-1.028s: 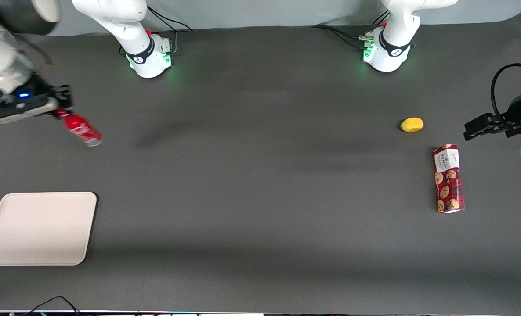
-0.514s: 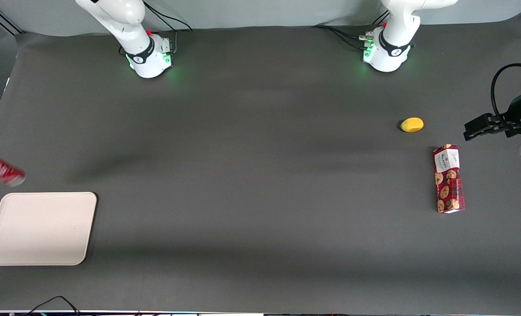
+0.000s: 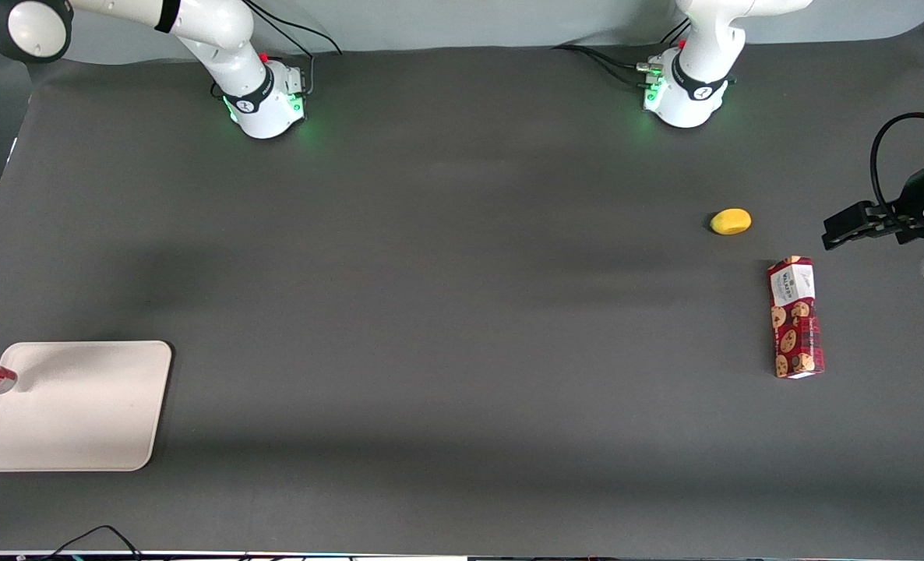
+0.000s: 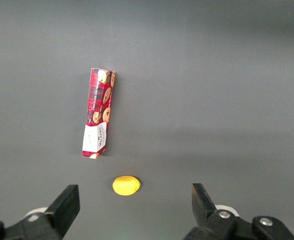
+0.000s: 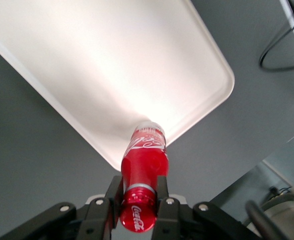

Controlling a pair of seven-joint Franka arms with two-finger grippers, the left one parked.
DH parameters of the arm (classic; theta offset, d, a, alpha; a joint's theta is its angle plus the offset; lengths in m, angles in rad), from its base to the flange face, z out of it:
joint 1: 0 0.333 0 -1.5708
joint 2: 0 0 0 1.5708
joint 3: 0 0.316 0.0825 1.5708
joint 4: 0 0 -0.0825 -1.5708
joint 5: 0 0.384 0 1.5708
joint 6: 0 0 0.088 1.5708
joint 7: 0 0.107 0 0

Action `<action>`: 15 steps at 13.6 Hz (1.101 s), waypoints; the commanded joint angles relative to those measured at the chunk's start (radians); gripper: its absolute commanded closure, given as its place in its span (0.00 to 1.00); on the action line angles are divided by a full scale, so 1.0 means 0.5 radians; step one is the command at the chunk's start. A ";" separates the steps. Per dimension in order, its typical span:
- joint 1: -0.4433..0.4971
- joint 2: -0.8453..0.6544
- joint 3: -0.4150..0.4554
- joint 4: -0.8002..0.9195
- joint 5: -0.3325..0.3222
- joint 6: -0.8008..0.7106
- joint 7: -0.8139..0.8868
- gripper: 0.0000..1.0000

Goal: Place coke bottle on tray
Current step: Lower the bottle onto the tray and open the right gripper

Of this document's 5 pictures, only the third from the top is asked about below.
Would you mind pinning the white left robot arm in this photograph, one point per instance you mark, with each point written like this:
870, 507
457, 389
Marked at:
700, 86

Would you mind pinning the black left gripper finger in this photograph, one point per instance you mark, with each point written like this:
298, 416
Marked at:
848, 236
867, 212

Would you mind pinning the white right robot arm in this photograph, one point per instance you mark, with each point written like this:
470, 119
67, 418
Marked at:
228, 54

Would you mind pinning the beige plastic tray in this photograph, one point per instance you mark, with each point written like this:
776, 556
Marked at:
80, 405

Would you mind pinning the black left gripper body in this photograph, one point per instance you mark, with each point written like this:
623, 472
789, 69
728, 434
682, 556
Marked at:
918, 192

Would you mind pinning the yellow lemon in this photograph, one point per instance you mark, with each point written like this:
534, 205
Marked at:
731, 222

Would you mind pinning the red cookie box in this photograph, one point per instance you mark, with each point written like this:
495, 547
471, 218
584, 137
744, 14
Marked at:
795, 327

